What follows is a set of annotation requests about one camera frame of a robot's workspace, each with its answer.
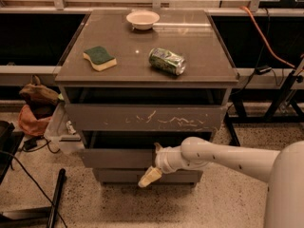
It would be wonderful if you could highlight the black power brick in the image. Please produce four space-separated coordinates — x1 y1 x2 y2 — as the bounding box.
255 66 272 75

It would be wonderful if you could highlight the black floor cable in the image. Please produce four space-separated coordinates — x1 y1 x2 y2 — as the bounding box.
0 149 68 228

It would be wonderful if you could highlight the grey top drawer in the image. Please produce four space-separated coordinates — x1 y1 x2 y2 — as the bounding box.
66 104 226 132

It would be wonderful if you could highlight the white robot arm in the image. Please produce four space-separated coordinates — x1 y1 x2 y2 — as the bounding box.
139 137 304 228

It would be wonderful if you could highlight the grey drawer cabinet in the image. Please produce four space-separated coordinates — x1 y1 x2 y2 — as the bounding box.
54 9 239 188

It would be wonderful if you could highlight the green soda can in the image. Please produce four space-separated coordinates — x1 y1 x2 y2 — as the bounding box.
148 47 185 76

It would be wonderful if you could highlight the black metal table frame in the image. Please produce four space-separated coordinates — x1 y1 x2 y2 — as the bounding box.
224 59 304 146

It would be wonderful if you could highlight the black stand leg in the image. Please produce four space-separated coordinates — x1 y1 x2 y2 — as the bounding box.
47 168 66 228

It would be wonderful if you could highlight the orange cloth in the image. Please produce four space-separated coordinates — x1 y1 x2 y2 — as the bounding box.
18 104 51 137

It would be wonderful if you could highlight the white bowl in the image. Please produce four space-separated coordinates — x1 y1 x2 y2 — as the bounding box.
126 10 160 30

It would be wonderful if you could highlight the black power adapter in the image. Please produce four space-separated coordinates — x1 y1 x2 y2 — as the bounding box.
22 138 37 151

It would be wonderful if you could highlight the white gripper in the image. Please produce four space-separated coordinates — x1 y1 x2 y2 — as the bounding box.
138 142 175 188

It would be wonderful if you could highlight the grey bottom drawer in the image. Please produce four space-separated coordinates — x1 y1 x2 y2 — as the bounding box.
93 168 202 184

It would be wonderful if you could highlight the clear plastic bag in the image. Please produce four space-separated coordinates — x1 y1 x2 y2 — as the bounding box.
44 103 84 154

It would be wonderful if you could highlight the green yellow sponge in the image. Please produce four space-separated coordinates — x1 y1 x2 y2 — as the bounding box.
83 46 117 71

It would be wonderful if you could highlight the grey drawer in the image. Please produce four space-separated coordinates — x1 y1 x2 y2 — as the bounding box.
79 130 213 169
66 104 226 132
93 168 202 184

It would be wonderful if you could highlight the orange cable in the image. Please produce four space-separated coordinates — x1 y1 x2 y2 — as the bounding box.
239 5 296 69

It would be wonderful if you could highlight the brown cloth bag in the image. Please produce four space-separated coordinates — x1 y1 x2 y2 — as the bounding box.
19 75 59 105

